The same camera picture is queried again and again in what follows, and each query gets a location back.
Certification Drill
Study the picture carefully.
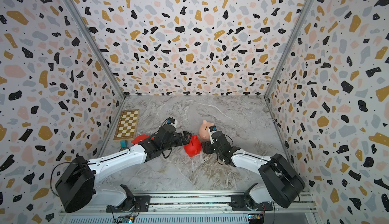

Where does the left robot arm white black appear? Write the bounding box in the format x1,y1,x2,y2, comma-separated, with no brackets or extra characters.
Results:
55,124,192,213

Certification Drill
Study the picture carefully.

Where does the pink piggy bank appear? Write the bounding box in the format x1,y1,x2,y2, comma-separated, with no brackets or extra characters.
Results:
199,120,215,141

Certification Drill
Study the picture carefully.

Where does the aluminium corner post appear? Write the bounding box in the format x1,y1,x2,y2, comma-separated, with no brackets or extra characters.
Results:
62,0,125,100
264,0,314,99

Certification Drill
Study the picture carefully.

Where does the left circuit board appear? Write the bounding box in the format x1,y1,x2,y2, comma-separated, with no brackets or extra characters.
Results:
116,215,136,224

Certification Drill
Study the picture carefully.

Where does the red piggy bank back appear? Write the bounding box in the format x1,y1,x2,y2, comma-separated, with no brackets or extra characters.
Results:
184,135,202,157

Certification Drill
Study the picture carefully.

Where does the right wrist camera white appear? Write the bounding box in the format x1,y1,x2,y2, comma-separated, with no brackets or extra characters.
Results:
208,125,217,144

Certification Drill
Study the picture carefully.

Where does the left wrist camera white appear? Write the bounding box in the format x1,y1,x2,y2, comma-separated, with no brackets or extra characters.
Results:
166,117,178,127

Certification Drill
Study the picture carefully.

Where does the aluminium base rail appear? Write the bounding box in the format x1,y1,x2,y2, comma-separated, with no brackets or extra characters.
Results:
58,191,321,224

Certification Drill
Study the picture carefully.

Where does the right aluminium corner post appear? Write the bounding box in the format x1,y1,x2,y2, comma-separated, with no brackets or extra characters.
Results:
264,0,314,99

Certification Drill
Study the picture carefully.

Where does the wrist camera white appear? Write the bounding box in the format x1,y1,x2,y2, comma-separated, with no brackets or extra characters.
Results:
166,117,178,127
208,125,217,144

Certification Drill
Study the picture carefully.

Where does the left aluminium corner post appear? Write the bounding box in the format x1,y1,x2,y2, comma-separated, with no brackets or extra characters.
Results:
62,0,125,100

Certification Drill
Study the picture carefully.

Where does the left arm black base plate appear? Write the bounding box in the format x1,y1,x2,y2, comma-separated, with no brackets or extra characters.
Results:
106,196,151,213

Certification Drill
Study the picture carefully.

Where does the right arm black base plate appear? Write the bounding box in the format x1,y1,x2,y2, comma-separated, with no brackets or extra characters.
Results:
229,195,273,212

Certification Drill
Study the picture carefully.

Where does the circuit board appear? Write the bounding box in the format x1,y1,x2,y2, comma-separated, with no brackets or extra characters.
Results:
116,215,136,224
248,214,264,224

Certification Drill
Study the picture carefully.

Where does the right circuit board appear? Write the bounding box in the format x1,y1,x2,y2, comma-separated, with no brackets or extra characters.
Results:
248,214,264,224

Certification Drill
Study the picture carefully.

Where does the wooden chessboard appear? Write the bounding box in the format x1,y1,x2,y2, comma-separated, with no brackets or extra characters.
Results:
114,109,139,141

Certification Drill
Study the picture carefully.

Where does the small teal object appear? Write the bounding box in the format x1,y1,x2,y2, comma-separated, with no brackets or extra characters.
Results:
120,140,127,149

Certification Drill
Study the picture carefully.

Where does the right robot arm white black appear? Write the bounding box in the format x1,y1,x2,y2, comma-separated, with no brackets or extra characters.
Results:
202,126,305,210

